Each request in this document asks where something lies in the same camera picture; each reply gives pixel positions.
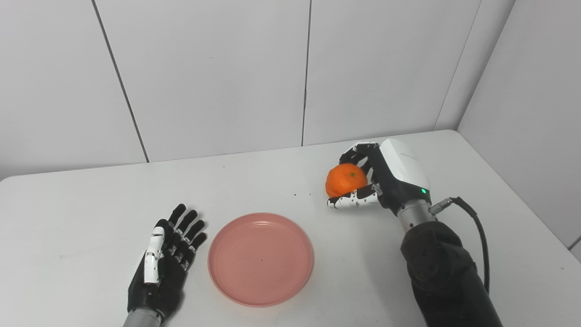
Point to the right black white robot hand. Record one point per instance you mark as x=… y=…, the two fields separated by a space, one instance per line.
x=399 y=177

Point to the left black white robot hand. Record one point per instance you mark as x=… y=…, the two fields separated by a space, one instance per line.
x=161 y=277

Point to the orange fruit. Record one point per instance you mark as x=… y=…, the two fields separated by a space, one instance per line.
x=345 y=180

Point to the pink round plate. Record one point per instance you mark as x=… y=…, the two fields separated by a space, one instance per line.
x=261 y=260

